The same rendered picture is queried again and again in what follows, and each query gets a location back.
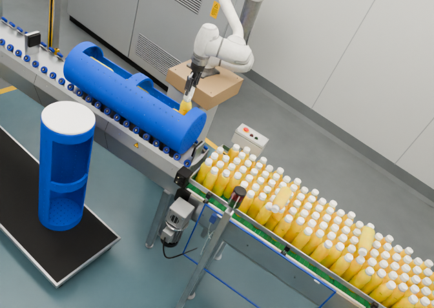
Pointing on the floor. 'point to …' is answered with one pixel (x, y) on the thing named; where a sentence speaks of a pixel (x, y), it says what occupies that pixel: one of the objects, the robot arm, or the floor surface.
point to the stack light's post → (205, 257)
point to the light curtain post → (54, 14)
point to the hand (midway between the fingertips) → (188, 93)
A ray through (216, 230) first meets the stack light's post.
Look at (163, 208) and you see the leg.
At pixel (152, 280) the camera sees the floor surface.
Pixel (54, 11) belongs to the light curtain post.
